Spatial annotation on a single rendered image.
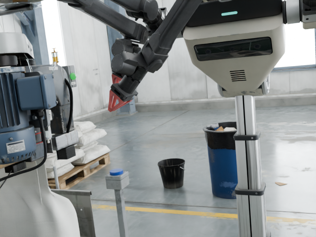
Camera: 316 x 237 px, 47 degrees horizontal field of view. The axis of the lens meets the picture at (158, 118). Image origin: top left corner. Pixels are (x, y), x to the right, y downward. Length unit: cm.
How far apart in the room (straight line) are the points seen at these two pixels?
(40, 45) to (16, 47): 617
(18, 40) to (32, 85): 12
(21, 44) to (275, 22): 88
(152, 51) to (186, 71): 836
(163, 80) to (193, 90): 86
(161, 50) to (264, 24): 45
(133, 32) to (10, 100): 56
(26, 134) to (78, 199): 85
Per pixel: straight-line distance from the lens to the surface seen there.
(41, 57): 714
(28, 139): 103
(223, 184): 345
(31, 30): 731
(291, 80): 910
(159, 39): 113
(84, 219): 185
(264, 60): 149
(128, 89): 122
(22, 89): 99
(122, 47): 134
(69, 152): 151
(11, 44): 99
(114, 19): 128
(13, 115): 100
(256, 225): 179
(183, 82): 957
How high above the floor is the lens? 130
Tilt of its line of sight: 9 degrees down
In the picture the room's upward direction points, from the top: 6 degrees counter-clockwise
